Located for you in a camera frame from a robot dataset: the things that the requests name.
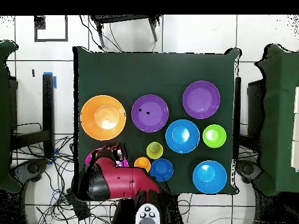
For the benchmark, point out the large orange bowl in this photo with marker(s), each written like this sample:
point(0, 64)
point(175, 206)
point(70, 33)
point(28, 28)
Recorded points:
point(102, 117)

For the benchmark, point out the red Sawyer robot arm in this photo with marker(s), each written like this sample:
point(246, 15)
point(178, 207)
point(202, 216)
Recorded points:
point(121, 179)

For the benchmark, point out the purple shallow bowl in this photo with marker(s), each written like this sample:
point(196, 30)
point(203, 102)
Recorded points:
point(201, 99)
point(154, 121)

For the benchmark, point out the yellow cup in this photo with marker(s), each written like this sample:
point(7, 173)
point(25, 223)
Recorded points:
point(154, 150)

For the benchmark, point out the light blue bowl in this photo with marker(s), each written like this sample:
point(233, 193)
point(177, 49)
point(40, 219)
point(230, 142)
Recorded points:
point(182, 140)
point(209, 179)

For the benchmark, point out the orange cup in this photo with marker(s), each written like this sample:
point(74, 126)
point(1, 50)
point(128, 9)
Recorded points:
point(142, 163)

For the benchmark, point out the small dark blue bowl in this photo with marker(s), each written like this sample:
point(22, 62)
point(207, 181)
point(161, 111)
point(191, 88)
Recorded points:
point(161, 169)

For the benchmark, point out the dark green tablecloth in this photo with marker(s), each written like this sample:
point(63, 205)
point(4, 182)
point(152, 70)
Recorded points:
point(140, 70)

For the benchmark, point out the small green bowl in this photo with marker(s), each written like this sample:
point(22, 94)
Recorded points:
point(214, 136)

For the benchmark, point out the large pink bowl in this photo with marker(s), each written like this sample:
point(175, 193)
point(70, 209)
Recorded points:
point(87, 159)

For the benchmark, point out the blue tape strip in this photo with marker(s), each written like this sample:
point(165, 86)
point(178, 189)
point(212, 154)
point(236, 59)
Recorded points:
point(55, 82)

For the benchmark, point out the black stool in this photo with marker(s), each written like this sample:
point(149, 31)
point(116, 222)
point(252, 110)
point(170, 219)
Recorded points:
point(121, 18)

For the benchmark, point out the grey chair base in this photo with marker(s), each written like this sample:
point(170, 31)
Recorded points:
point(248, 170)
point(30, 169)

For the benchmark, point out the black power strip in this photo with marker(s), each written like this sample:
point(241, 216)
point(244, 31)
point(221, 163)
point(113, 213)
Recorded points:
point(80, 210)

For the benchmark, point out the small black floor marker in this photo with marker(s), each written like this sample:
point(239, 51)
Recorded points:
point(33, 73)

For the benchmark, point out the green cloth side table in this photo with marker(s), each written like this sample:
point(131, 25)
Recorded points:
point(280, 105)
point(4, 105)

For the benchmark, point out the black stand frame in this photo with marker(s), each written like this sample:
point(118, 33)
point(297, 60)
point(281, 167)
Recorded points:
point(48, 105)

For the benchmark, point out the black square floor frame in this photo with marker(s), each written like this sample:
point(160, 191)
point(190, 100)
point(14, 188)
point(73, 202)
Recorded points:
point(35, 32)

